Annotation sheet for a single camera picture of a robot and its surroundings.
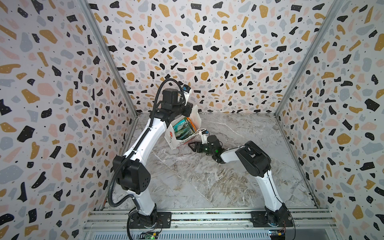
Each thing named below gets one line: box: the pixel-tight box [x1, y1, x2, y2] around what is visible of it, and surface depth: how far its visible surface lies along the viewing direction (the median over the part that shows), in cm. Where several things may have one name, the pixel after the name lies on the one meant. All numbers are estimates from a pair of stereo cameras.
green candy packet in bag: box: [172, 117, 195, 140], surface depth 97 cm
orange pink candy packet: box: [186, 117, 197, 133], surface depth 97 cm
